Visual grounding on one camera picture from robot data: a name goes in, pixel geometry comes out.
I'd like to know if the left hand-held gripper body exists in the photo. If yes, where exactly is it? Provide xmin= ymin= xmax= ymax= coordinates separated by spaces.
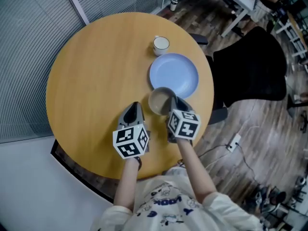
xmin=112 ymin=123 xmax=151 ymax=160

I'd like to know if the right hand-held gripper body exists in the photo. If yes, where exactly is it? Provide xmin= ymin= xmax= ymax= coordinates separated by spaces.
xmin=167 ymin=109 xmax=202 ymax=146

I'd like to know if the brown bowl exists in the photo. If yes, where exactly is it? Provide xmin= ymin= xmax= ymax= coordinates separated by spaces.
xmin=147 ymin=86 xmax=178 ymax=116

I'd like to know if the blue plate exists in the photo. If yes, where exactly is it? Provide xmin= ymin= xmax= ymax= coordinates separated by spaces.
xmin=149 ymin=52 xmax=200 ymax=100

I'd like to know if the white cup with black rim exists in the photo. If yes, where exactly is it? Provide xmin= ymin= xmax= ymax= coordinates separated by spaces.
xmin=152 ymin=35 xmax=170 ymax=57

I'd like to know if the person's left forearm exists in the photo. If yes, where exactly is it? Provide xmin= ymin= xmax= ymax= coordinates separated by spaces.
xmin=112 ymin=157 xmax=142 ymax=212

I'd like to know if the person's right forearm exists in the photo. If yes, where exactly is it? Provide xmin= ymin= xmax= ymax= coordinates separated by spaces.
xmin=176 ymin=139 xmax=218 ymax=202

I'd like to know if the white power strip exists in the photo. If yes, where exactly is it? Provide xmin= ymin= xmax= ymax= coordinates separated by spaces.
xmin=227 ymin=133 xmax=242 ymax=153

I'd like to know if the black office chair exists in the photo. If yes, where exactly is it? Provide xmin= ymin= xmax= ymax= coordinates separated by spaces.
xmin=189 ymin=26 xmax=288 ymax=125

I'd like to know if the person's white printed shirt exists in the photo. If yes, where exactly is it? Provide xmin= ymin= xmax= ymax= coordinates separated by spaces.
xmin=90 ymin=167 xmax=263 ymax=231

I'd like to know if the black equipment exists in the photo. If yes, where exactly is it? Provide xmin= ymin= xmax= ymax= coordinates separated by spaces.
xmin=249 ymin=176 xmax=308 ymax=226

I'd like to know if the wooden desk with white legs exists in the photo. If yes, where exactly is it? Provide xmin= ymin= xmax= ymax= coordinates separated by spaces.
xmin=275 ymin=10 xmax=308 ymax=59

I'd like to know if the black floor cable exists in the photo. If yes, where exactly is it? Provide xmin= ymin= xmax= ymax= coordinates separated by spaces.
xmin=196 ymin=144 xmax=230 ymax=159
xmin=236 ymin=141 xmax=256 ymax=178

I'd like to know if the white window frame post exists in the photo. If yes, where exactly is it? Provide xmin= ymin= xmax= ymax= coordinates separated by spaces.
xmin=61 ymin=0 xmax=90 ymax=26

